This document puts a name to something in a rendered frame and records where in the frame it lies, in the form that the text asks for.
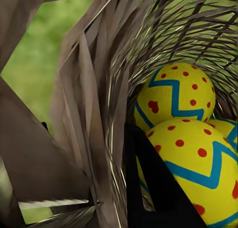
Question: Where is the easter egg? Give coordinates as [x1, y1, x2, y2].
[207, 118, 238, 158]
[133, 61, 216, 134]
[136, 118, 238, 228]

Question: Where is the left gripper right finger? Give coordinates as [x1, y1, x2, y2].
[124, 121, 208, 228]

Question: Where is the wicker basket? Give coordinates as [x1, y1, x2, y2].
[0, 0, 238, 228]

